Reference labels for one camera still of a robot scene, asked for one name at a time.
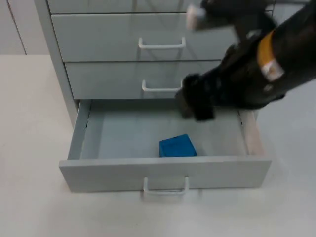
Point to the grey drawer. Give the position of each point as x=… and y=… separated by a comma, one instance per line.
x=123, y=170

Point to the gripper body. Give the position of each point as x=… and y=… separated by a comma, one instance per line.
x=237, y=81

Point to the small grey chest of drawers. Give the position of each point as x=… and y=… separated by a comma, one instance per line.
x=98, y=37

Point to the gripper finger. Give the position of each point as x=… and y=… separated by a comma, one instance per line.
x=200, y=98
x=185, y=105

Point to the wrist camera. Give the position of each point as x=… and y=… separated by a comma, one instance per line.
x=222, y=12

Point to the blue block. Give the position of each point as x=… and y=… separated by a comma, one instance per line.
x=175, y=146

